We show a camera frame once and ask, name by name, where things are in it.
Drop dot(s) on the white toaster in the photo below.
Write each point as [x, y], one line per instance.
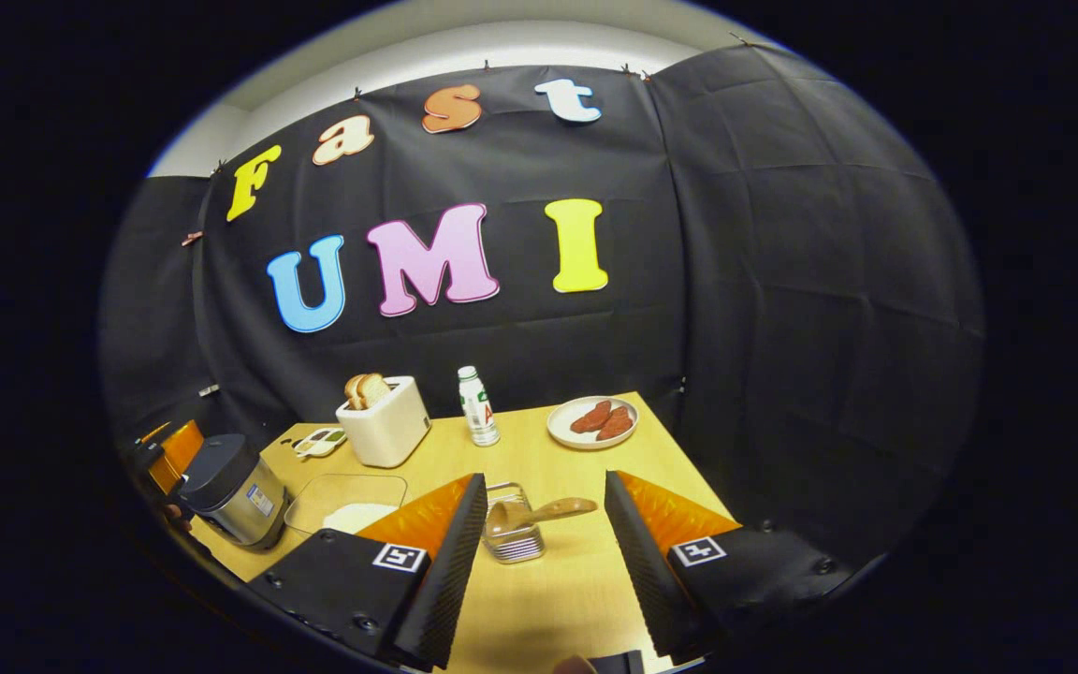
[389, 435]

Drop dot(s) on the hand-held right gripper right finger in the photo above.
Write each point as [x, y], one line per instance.
[647, 571]

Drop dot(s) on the dark grey rice cooker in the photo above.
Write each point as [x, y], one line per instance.
[240, 491]

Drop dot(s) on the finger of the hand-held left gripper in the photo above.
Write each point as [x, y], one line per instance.
[179, 454]

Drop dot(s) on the black backdrop cloth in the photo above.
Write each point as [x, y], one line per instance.
[829, 281]

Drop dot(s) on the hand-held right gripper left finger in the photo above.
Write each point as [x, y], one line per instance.
[445, 585]

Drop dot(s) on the clear plastic container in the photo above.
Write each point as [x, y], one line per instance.
[342, 489]

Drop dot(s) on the white round plate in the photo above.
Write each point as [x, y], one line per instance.
[562, 435]

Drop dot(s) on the white divided condiment dish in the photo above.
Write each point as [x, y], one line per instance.
[321, 441]

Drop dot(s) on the white drink bottle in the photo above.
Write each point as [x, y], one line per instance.
[478, 412]

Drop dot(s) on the toasted bread slice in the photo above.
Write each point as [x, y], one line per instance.
[376, 388]
[353, 391]

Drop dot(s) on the wooden spoon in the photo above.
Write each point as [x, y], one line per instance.
[558, 510]

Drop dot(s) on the red meat slice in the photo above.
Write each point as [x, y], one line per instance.
[616, 423]
[590, 417]

